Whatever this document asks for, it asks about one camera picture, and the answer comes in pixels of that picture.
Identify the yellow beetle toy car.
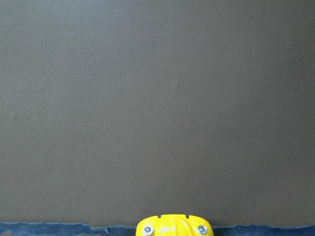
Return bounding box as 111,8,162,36
135,214,214,236

